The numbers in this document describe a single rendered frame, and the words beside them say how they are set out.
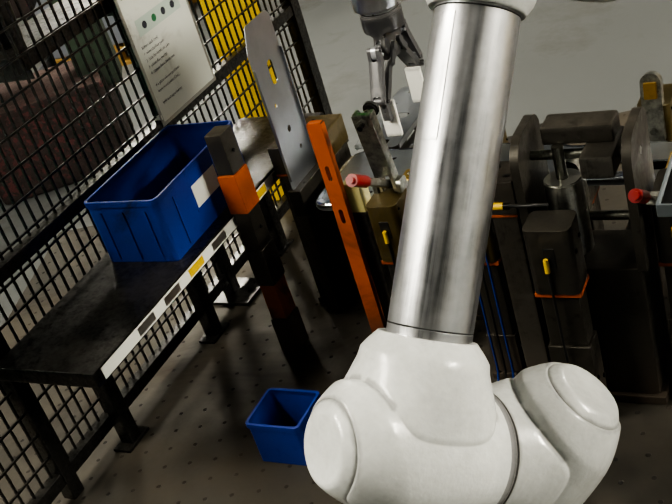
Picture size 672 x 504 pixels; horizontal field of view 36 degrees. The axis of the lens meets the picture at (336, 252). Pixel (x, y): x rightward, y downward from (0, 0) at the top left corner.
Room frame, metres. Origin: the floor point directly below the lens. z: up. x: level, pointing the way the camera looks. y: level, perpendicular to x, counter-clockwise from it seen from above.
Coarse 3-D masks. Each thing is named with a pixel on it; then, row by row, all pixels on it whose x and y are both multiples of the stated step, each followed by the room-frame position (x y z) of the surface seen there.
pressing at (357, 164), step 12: (504, 144) 1.76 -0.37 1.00; (564, 144) 1.69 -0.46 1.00; (660, 144) 1.57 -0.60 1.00; (360, 156) 1.91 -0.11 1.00; (396, 156) 1.86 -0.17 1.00; (408, 156) 1.84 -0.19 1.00; (504, 156) 1.71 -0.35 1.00; (660, 156) 1.53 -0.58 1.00; (348, 168) 1.87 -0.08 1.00; (360, 168) 1.86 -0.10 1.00; (396, 168) 1.80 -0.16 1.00; (408, 168) 1.79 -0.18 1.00; (552, 168) 1.61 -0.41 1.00; (588, 180) 1.53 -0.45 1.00; (600, 180) 1.52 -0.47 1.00; (612, 180) 1.51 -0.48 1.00; (324, 192) 1.81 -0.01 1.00; (372, 192) 1.74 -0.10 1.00; (324, 204) 1.75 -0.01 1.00
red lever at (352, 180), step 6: (354, 174) 1.53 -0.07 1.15; (348, 180) 1.52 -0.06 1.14; (354, 180) 1.52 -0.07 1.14; (360, 180) 1.53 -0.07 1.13; (366, 180) 1.54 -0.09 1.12; (372, 180) 1.57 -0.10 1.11; (378, 180) 1.58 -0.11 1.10; (384, 180) 1.60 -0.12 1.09; (354, 186) 1.52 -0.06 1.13; (360, 186) 1.53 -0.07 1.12; (366, 186) 1.55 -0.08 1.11; (372, 186) 1.58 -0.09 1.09; (378, 186) 1.58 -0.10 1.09; (384, 186) 1.60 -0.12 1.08; (390, 186) 1.61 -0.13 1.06
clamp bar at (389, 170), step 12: (372, 108) 1.63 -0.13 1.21; (360, 120) 1.60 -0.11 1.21; (372, 120) 1.59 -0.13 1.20; (360, 132) 1.61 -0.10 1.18; (372, 132) 1.60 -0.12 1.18; (372, 144) 1.60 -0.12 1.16; (384, 144) 1.61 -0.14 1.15; (372, 156) 1.61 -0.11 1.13; (384, 156) 1.60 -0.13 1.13; (372, 168) 1.62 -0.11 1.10; (384, 168) 1.61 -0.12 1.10
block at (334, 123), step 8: (328, 120) 2.00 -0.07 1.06; (336, 120) 1.99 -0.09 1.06; (328, 128) 1.96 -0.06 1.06; (336, 128) 1.98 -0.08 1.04; (344, 128) 2.01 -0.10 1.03; (336, 136) 1.98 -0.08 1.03; (344, 136) 2.00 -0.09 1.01; (336, 144) 1.97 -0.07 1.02; (344, 144) 2.00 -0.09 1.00; (336, 152) 1.96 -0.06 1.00; (344, 152) 1.99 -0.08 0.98; (336, 160) 1.96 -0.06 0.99; (344, 160) 1.99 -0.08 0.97
